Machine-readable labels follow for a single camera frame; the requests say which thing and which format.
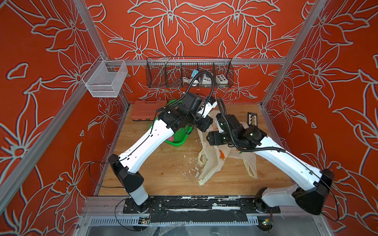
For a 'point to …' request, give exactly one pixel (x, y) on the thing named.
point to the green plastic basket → (181, 135)
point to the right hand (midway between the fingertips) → (209, 137)
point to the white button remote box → (221, 79)
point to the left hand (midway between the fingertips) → (212, 119)
